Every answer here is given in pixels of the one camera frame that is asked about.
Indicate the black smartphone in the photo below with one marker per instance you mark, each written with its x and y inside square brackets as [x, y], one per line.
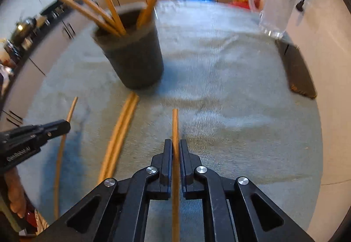
[298, 76]

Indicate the grey-blue table cloth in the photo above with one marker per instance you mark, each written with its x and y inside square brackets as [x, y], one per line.
[236, 113]

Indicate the clear glass mug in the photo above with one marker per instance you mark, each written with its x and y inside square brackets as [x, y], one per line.
[273, 15]

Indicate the steel lidded pot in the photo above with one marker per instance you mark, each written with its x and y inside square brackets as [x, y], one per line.
[22, 30]

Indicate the red plastic basin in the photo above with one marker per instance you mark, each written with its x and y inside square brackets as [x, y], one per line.
[245, 4]

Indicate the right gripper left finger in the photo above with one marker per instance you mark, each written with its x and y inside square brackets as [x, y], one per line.
[116, 210]

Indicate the dark utensil holder cup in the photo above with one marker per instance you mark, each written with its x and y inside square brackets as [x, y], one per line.
[135, 57]

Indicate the person's hand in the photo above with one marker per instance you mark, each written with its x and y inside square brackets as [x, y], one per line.
[17, 200]

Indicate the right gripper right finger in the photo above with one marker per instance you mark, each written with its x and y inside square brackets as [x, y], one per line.
[234, 210]

